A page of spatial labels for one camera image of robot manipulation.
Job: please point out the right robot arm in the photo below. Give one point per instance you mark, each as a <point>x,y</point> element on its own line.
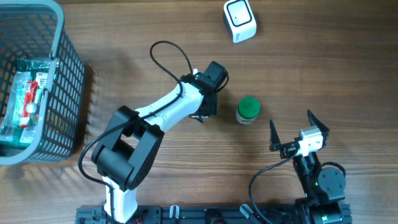
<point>323,183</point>

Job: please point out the green 3M gloves package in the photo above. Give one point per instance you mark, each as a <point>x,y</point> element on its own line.
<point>14,135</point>

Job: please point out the dark grey mesh basket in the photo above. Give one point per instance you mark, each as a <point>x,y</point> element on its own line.
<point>34,30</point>

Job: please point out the yellow liquid bottle silver cap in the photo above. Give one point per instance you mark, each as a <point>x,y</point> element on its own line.
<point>33,111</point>

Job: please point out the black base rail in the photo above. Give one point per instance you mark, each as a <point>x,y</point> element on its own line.
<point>282,213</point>

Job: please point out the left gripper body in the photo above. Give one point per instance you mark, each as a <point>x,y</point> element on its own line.
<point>211,110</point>

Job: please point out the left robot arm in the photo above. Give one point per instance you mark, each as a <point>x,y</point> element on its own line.
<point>125,152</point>

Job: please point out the red snack stick packet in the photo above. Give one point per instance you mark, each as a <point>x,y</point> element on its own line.
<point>33,93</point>

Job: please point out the green lid white jar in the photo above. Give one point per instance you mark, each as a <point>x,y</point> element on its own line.
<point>248,109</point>

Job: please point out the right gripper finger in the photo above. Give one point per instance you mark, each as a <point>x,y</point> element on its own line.
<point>316,122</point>
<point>274,138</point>

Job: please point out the light green wipes sachet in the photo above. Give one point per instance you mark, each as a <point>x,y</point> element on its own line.
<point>16,98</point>

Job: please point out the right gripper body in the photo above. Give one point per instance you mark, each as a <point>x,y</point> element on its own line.
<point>288,150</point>

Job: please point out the white barcode scanner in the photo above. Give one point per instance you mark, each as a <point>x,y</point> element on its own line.
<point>239,20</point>

